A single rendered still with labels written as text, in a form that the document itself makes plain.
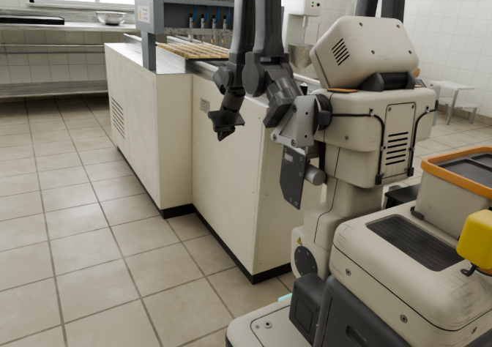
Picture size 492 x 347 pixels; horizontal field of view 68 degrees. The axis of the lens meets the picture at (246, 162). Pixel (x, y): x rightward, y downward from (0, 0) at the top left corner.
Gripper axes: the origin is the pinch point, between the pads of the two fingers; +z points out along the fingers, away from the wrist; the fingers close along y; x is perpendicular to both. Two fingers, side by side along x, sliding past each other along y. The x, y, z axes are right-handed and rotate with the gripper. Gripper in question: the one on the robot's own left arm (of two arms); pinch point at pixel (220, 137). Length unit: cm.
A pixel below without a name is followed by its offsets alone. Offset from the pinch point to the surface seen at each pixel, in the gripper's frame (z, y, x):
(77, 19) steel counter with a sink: 162, -6, -341
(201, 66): 20, -22, -64
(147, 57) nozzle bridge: 29, -2, -84
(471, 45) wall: 66, -435, -161
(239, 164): 29.7, -21.5, -10.1
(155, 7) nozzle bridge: 3, -3, -84
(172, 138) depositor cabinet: 59, -11, -55
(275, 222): 41, -31, 14
